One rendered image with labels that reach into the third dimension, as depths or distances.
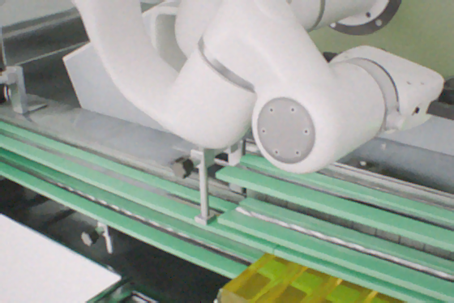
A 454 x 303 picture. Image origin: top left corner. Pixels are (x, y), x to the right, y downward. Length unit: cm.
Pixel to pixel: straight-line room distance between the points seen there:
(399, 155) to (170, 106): 48
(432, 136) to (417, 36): 19
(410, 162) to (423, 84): 33
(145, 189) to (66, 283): 23
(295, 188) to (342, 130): 40
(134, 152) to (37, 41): 64
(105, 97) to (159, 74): 82
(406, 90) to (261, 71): 15
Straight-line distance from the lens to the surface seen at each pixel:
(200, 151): 90
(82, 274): 116
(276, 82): 45
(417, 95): 57
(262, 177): 87
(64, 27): 176
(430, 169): 89
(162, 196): 104
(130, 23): 55
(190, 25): 59
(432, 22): 80
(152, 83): 53
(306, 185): 86
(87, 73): 138
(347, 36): 86
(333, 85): 46
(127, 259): 125
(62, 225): 140
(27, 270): 120
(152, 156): 114
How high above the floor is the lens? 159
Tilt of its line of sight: 46 degrees down
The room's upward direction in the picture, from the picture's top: 120 degrees counter-clockwise
